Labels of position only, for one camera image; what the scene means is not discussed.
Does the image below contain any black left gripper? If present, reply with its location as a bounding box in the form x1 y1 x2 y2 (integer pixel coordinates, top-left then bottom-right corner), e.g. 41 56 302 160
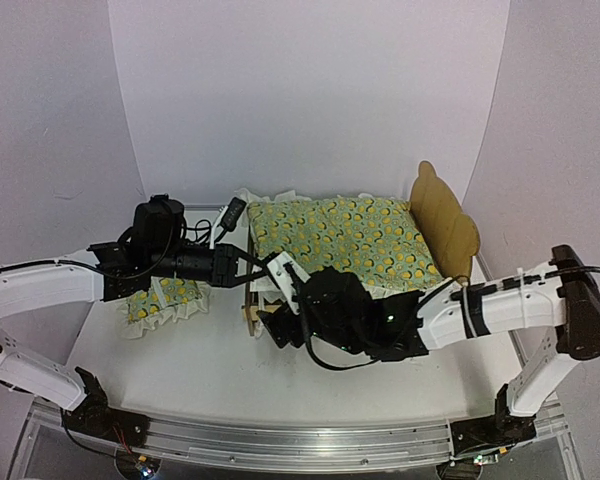
147 243 271 288

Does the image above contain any lemon print bed cushion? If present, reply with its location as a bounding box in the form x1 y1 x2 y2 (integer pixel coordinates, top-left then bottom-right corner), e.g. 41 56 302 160
237 188 444 298

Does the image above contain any wooden pet bed frame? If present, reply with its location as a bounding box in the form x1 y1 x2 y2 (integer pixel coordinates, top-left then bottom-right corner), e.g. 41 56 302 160
239 159 481 338

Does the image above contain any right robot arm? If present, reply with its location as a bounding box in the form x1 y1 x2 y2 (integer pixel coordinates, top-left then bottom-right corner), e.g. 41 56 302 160
258 245 600 443

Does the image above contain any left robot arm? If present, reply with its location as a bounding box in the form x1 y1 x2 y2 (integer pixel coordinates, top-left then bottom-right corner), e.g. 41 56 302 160
0 195 267 437

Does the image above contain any small lemon print pillow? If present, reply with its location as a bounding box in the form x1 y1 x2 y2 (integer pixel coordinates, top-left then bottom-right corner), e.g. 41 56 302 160
116 277 211 340

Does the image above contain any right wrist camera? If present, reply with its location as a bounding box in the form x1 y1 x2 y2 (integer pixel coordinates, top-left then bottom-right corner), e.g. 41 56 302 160
265 252 310 316

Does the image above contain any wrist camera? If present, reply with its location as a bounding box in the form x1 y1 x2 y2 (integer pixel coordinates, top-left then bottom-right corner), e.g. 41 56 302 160
209 197 247 249
265 252 310 316

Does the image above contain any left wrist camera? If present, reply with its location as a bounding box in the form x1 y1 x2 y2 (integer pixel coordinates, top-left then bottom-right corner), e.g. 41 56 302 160
209 197 247 249

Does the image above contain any aluminium front rail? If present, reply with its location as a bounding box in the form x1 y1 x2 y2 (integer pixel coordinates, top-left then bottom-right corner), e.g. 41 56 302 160
27 389 571 466

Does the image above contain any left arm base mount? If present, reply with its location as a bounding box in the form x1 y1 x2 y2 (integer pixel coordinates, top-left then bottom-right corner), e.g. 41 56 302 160
61 367 150 449

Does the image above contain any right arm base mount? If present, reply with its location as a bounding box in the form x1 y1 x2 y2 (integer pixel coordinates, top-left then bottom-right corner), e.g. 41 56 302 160
450 384 536 460

